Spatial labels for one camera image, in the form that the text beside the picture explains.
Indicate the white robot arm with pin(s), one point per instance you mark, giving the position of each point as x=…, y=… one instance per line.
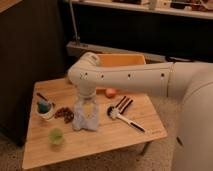
x=191, y=83

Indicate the yellow plastic tray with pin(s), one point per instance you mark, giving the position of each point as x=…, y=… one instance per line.
x=115, y=60

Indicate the orange fruit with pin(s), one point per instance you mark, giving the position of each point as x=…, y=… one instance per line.
x=110, y=93

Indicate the dark chocolate bars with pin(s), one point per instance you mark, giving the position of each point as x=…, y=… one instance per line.
x=124, y=104

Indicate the small wooden table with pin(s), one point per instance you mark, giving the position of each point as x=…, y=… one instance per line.
x=111, y=134

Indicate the brown grape bunch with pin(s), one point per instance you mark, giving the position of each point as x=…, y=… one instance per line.
x=66, y=113

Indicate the white cup with blue item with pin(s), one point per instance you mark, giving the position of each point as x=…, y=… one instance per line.
x=45, y=107

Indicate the green cup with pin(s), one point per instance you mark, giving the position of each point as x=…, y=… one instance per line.
x=56, y=136

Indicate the metal shelf rack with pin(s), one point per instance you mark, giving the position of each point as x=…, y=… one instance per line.
x=165, y=32

